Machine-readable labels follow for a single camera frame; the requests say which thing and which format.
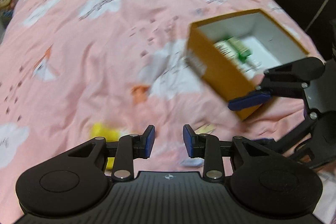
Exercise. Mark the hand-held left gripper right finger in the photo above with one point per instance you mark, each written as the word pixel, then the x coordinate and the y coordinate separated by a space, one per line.
pixel 188 141

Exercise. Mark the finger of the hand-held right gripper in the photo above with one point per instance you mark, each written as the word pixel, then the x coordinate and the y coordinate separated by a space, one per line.
pixel 249 102
pixel 296 137

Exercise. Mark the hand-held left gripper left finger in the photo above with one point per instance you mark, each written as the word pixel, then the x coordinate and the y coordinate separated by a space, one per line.
pixel 149 140

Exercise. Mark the orange cardboard box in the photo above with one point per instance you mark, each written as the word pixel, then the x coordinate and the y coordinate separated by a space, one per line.
pixel 223 74

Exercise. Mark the green and white carton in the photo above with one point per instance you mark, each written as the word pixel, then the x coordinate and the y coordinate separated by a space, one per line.
pixel 236 49

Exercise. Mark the yellow bottle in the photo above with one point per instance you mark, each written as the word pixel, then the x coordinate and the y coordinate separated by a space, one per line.
pixel 101 132

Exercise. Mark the pink printed blanket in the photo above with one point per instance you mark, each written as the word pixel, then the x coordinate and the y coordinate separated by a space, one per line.
pixel 92 56

